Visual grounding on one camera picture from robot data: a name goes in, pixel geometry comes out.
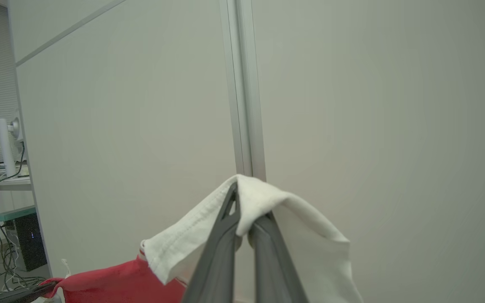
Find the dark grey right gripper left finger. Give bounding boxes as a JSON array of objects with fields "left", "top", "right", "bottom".
[{"left": 182, "top": 182, "right": 242, "bottom": 303}]

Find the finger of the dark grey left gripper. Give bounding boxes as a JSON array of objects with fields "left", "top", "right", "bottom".
[{"left": 0, "top": 281, "right": 58, "bottom": 303}]

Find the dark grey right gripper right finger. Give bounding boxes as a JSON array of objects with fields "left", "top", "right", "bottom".
[{"left": 248, "top": 212, "right": 309, "bottom": 303}]

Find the red T-shirt with white stripes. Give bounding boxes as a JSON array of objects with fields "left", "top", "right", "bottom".
[{"left": 40, "top": 174, "right": 364, "bottom": 303}]

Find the black computer tower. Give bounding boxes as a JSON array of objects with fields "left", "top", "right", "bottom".
[{"left": 14, "top": 213, "right": 48, "bottom": 272}]

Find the teal shelf board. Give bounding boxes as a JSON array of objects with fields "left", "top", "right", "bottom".
[{"left": 0, "top": 205, "right": 37, "bottom": 222}]

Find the white monitor stand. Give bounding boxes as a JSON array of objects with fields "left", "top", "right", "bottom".
[{"left": 0, "top": 118, "right": 24, "bottom": 177}]

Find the grey aluminium partition post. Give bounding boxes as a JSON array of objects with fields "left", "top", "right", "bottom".
[{"left": 219, "top": 0, "right": 267, "bottom": 181}]

